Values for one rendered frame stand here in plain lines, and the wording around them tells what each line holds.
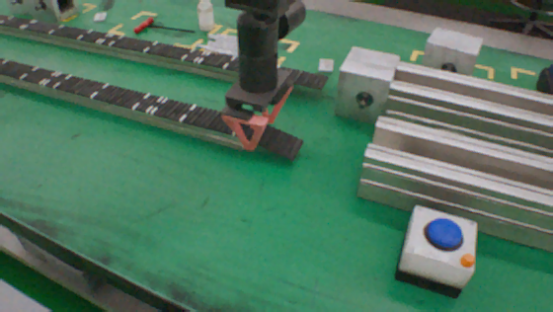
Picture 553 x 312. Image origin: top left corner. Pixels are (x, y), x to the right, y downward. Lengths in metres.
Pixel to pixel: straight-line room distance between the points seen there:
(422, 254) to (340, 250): 0.11
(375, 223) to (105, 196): 0.40
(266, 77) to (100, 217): 0.31
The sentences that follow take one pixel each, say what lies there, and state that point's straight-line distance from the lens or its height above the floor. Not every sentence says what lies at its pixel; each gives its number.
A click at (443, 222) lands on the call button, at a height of 0.85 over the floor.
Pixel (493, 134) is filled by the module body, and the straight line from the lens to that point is 0.76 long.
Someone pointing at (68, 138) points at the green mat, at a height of 0.78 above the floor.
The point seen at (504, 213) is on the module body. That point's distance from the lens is 0.61.
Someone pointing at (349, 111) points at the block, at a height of 0.80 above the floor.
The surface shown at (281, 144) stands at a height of 0.80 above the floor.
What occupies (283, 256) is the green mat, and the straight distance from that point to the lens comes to 0.55.
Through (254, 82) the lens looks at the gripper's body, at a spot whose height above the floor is 0.92.
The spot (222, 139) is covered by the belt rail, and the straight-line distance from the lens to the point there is 0.70.
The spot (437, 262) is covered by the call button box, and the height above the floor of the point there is 0.84.
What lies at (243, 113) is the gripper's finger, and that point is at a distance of 0.60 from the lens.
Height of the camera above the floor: 1.23
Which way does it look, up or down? 40 degrees down
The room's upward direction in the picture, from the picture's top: straight up
